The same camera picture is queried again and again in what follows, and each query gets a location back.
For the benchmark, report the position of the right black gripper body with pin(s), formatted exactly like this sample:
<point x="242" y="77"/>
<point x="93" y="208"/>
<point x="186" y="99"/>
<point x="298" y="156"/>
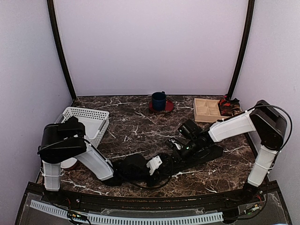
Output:
<point x="187" y="153"/>

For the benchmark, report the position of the black necktie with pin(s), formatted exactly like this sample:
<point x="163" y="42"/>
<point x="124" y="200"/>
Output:
<point x="214" y="152"/>

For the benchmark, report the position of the wooden compartment box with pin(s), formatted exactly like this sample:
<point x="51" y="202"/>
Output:
<point x="207" y="110"/>

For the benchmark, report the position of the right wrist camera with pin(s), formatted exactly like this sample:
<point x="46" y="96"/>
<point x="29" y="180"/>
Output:
<point x="174" y="143"/>

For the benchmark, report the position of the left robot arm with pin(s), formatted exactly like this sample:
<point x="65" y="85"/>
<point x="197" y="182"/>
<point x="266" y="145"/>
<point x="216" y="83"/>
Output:
<point x="62" y="141"/>

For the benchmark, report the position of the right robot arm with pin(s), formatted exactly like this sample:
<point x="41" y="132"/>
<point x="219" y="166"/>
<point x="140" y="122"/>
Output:
<point x="264" y="119"/>

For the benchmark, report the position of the brown patterned rolled tie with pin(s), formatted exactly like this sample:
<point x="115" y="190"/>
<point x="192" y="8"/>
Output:
<point x="235" y="106"/>

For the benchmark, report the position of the dark blue mug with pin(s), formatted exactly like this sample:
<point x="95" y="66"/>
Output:
<point x="158" y="101"/>

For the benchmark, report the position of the red saucer plate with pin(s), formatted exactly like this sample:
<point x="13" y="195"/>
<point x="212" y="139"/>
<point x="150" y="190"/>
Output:
<point x="168" y="107"/>

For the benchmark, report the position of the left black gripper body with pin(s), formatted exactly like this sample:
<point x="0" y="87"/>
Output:
<point x="154" y="180"/>

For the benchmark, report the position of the black frame post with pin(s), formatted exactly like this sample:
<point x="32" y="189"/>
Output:
<point x="59" y="48"/>
<point x="243" y="46"/>

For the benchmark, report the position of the right black frame post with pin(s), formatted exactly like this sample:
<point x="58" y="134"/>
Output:
<point x="243" y="46"/>

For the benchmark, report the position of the white plastic basket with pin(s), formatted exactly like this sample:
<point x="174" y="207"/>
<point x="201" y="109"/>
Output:
<point x="96" y="122"/>

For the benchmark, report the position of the white red bowl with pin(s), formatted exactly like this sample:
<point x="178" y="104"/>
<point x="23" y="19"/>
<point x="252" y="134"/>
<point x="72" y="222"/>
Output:
<point x="69" y="163"/>

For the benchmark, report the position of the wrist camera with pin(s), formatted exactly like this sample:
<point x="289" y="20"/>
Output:
<point x="174" y="143"/>
<point x="160" y="163"/>

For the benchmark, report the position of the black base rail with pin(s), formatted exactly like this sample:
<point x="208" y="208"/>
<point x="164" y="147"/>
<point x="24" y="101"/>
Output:
<point x="85" y="202"/>

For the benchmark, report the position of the white slotted cable duct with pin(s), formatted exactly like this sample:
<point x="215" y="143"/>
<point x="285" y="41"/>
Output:
<point x="126" y="217"/>

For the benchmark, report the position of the left black frame post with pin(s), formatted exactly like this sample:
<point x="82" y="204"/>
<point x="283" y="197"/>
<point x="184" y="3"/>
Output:
<point x="59" y="48"/>

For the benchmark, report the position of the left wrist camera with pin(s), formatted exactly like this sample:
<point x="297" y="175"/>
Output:
<point x="160" y="163"/>

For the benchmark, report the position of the red patterned rolled tie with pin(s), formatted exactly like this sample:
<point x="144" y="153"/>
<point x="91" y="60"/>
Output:
<point x="225" y="106"/>

